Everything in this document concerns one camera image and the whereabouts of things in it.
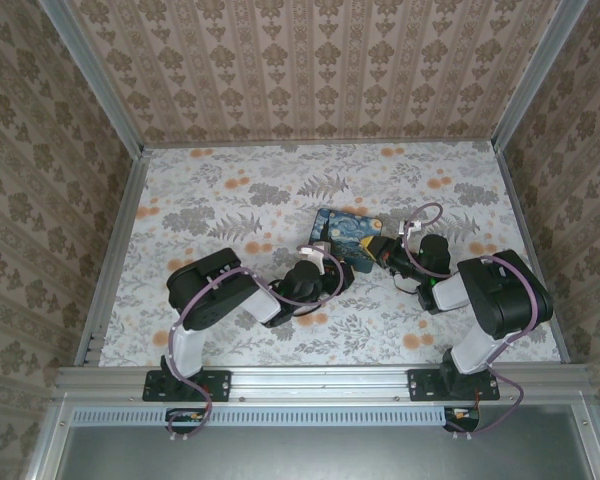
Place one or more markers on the starry night painted tin box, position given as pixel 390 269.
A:
pixel 345 235

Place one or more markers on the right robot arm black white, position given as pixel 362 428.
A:
pixel 505 295

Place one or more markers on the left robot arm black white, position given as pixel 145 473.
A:
pixel 205 295

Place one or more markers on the floral patterned table cover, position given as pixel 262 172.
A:
pixel 205 175

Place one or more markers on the black controller board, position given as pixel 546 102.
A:
pixel 462 417
pixel 185 419

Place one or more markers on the grey metal panel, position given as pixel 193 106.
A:
pixel 320 455

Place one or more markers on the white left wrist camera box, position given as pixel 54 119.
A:
pixel 316 254

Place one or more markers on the aluminium frame side rail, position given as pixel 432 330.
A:
pixel 514 200
pixel 115 250

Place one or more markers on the aluminium front frame beam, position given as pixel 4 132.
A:
pixel 320 382

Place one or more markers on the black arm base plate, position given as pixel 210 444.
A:
pixel 420 385
pixel 220 385

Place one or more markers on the aluminium frame corner post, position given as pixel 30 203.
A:
pixel 95 75
pixel 535 75

